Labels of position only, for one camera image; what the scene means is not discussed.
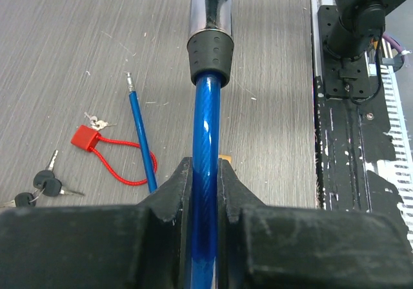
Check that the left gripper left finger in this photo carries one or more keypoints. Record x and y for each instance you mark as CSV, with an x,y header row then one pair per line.
x,y
166,251

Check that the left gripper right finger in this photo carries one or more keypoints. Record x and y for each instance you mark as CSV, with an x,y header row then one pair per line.
x,y
232,197

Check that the brass padlock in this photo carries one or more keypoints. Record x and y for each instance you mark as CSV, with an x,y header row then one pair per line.
x,y
225,157

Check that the red cable padlock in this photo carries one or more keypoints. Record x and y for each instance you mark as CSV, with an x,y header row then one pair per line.
x,y
93,142

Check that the silver keys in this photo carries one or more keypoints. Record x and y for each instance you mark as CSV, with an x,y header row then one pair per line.
x,y
96,123

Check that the black-headed keys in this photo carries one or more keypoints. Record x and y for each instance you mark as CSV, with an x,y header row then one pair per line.
x,y
45,183

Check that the blue cable lock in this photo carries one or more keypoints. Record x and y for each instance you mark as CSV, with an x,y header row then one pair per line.
x,y
210,48

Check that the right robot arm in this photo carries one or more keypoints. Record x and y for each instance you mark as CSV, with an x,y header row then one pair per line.
x,y
358,22

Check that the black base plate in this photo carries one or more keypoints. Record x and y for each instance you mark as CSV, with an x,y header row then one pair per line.
x,y
352,127

